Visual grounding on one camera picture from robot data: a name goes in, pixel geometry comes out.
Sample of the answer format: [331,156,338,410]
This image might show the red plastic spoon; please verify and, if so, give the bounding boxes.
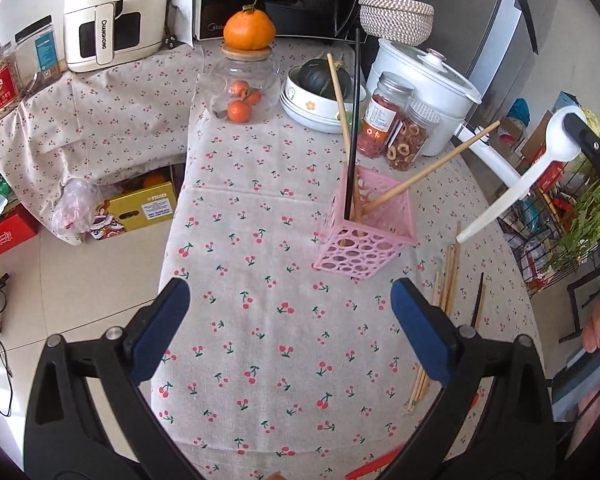
[344,448,401,480]

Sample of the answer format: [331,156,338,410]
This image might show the pink perforated utensil holder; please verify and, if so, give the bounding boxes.
[312,167,418,280]

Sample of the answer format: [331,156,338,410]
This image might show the dried fruit rings jar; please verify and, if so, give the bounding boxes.
[385,99,440,171]

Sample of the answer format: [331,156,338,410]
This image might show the white electric cooking pot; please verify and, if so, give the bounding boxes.
[364,37,524,190]

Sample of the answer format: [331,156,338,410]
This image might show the long thick wooden chopstick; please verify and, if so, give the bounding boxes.
[327,53,362,224]

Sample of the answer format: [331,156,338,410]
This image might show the yellow cardboard box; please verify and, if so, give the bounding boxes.
[88,170,176,240]

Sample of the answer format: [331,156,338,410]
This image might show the large orange citrus fruit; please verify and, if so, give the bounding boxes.
[223,0,276,51]

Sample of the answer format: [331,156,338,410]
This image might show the person's left hand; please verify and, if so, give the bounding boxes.
[265,471,286,480]

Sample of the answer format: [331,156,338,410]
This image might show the goji berry jar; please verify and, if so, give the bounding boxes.
[356,72,414,158]

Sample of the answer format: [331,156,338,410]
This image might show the silver refrigerator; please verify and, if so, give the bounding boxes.
[417,0,557,126]

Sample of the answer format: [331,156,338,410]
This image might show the white plastic spoon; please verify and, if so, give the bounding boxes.
[456,106,588,244]

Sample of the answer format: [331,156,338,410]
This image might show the glass jar with oranges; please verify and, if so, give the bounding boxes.
[199,44,282,124]

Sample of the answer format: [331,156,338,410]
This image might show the black chopstick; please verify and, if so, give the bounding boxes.
[346,28,362,223]

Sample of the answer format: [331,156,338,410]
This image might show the red gift box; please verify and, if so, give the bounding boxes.
[0,205,40,255]

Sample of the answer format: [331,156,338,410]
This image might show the dark green pumpkin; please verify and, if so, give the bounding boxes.
[298,58,352,100]

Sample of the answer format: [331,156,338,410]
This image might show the cream air fryer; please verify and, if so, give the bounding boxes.
[64,0,168,73]

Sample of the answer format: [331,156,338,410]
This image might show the red labelled nut jar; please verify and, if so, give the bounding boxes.
[0,42,23,119]

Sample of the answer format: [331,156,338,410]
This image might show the leafy green vegetables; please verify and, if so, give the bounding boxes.
[550,148,600,271]

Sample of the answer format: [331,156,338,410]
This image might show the woven rope basket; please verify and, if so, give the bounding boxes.
[358,0,434,47]

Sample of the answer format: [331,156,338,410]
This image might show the black wire rack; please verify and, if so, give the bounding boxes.
[498,162,600,295]

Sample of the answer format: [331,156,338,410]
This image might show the cherry pattern tablecloth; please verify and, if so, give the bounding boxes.
[0,37,544,480]

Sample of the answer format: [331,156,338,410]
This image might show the white ceramic bowl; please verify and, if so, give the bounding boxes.
[279,65,341,134]

